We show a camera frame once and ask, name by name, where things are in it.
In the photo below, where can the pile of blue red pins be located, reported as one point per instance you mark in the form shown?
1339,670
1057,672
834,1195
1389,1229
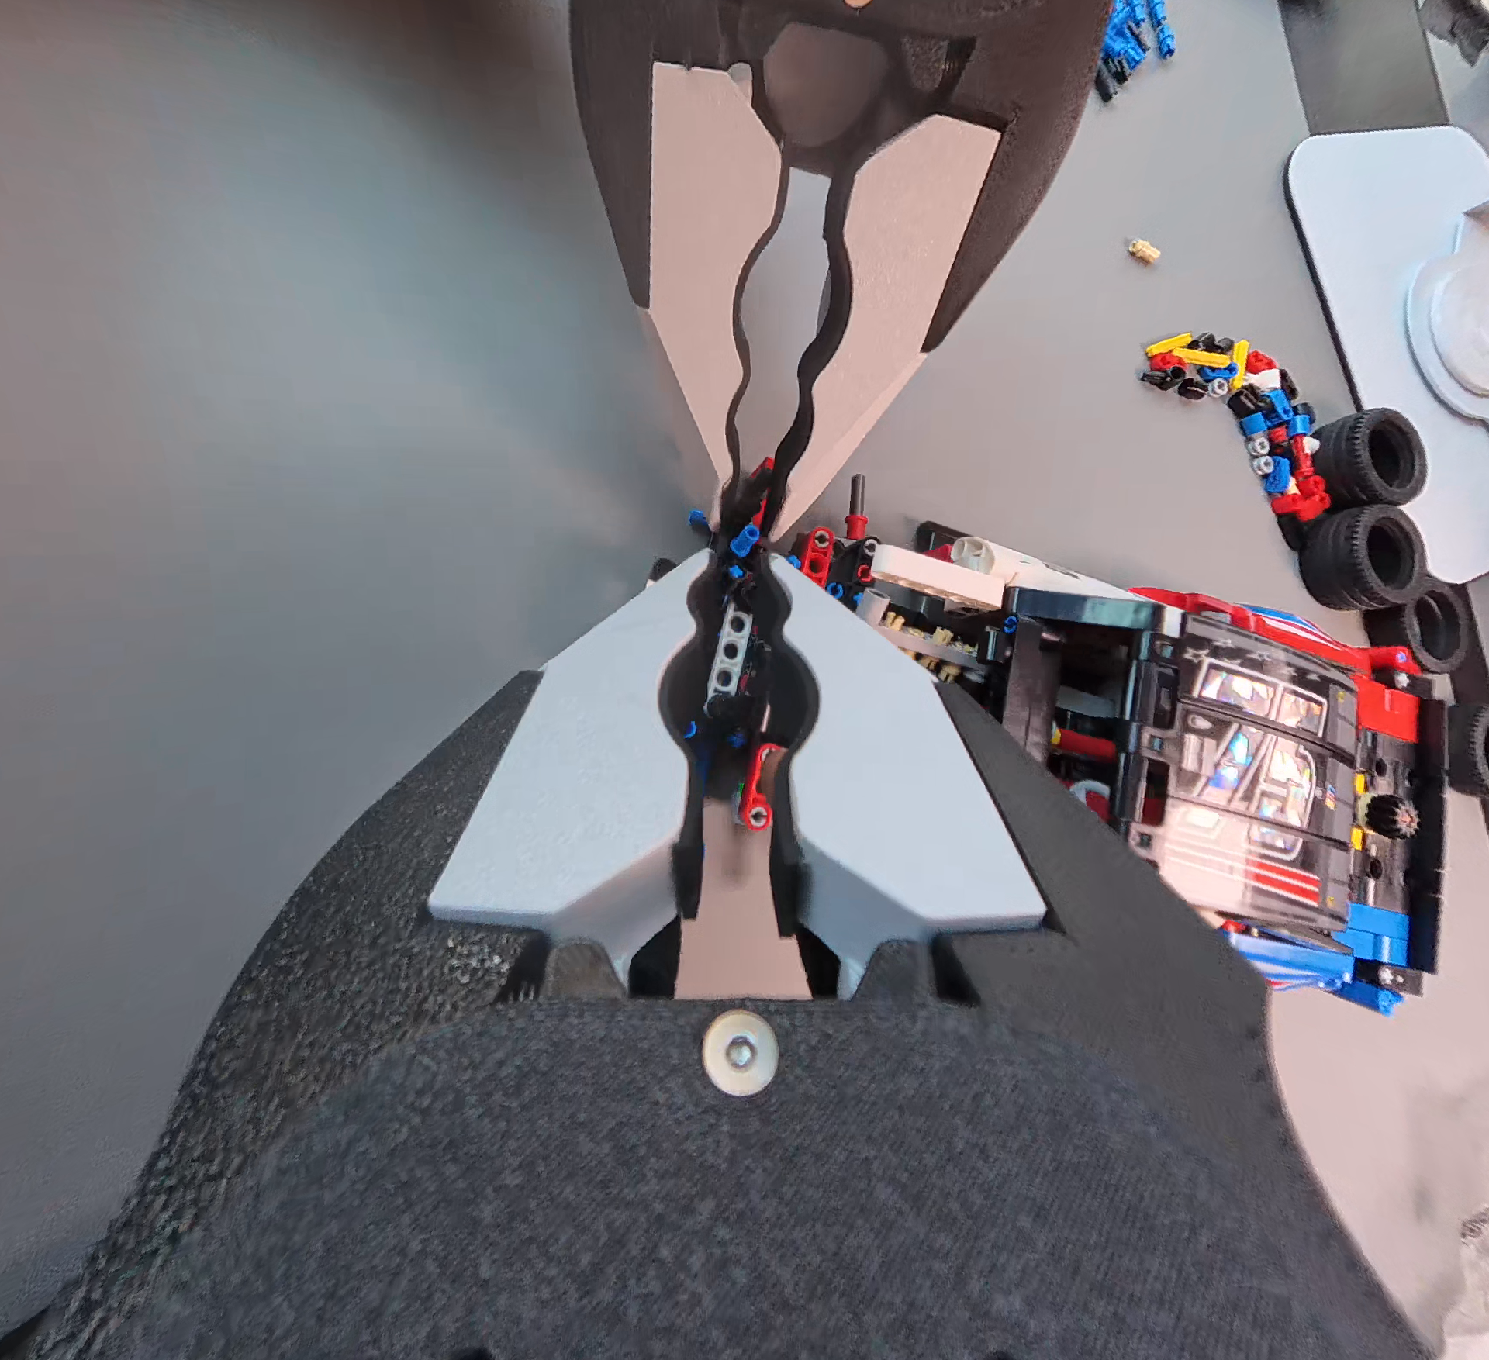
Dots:
1129,22

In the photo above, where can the small tan brick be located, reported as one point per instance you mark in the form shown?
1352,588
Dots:
1146,250

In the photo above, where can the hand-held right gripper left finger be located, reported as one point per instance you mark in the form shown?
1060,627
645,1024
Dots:
559,802

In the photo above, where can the clear plastic bag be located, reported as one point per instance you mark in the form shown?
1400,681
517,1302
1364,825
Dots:
1473,1291

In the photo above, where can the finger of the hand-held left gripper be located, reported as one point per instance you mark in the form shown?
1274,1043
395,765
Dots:
919,244
699,221

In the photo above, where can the black rubber toy tyre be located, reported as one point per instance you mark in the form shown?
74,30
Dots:
1327,557
1338,453
1411,633
1468,749

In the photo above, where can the white book stand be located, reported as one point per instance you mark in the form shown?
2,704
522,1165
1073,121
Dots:
1361,221

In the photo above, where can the toy brick race car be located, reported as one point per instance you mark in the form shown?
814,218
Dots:
1234,756

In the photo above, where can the grey desk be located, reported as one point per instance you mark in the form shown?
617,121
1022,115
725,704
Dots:
291,394

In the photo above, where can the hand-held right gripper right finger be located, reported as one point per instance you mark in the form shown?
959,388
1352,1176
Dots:
919,802

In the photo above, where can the pile of small loose bricks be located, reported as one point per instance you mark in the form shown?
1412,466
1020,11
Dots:
1268,418

